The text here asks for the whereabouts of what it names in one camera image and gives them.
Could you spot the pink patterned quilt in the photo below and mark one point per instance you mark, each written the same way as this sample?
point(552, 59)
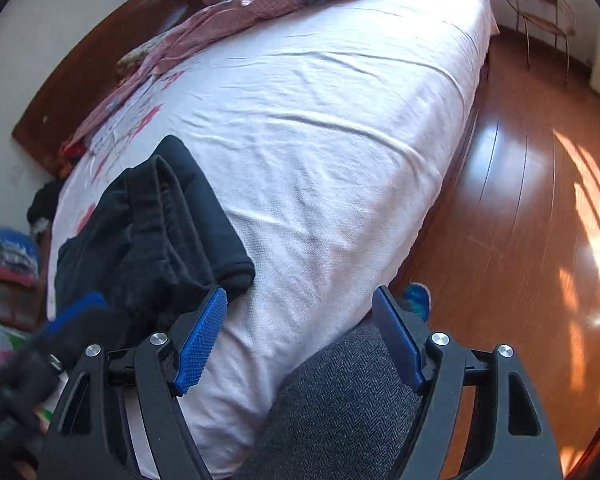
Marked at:
point(159, 54)

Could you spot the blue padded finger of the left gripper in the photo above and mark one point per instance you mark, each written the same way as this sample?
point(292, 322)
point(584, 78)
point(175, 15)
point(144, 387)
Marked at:
point(85, 305)

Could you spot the dark wooden headboard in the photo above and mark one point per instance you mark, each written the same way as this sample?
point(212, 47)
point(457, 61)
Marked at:
point(88, 73)

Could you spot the grey herringbone trouser leg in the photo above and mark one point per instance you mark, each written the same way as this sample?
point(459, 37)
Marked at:
point(342, 414)

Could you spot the black clothes pile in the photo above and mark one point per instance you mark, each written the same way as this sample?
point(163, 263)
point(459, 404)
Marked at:
point(45, 202)

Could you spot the wooden chair beside bed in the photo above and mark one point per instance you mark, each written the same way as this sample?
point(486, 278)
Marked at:
point(23, 300)

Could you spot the white floral bed sheet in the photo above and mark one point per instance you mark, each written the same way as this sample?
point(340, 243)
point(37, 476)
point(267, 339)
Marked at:
point(325, 135)

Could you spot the black pants red white patches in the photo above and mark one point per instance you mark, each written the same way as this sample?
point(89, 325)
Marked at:
point(157, 242)

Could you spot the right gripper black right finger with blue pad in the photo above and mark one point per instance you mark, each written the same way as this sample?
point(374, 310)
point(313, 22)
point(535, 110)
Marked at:
point(509, 436)

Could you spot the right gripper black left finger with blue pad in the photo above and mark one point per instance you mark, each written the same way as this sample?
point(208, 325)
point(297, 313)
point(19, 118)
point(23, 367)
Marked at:
point(161, 369)

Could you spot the plastic bag of clothes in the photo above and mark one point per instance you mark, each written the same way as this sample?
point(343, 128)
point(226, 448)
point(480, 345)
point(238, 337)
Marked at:
point(19, 254)

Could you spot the blue slipper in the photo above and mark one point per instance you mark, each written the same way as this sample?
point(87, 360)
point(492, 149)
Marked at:
point(416, 298)

